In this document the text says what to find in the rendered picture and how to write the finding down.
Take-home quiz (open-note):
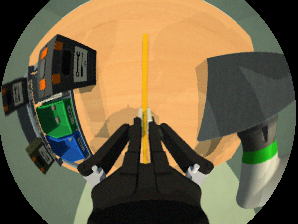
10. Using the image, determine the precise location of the blue bin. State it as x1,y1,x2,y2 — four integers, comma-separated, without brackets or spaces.
45,130,88,163

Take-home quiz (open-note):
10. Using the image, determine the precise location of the green open bin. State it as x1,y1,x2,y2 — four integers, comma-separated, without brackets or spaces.
35,98,78,138

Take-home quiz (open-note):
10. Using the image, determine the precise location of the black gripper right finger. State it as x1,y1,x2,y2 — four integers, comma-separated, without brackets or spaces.
147,108,214,197

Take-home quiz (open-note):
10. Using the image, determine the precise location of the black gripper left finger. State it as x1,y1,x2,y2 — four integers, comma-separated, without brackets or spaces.
77,108,143,197

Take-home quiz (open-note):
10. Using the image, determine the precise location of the grey metal shelf rack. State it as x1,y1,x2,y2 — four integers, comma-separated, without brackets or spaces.
16,63,93,169

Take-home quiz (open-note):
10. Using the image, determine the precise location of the yellow bar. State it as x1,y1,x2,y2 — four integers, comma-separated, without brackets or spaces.
142,34,148,163

